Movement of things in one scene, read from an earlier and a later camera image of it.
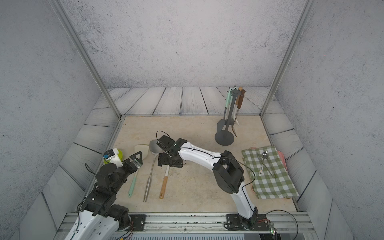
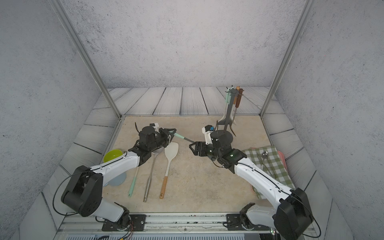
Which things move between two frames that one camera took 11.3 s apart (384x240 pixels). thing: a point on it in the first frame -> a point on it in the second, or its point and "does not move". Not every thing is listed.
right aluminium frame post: x=308 y=6 does not move
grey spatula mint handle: x=221 y=123 -> x=183 y=137
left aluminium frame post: x=65 y=17 does not move
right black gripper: x=161 y=161 -> x=202 y=145
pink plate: x=282 y=157 does not move
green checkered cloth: x=270 y=177 does not move
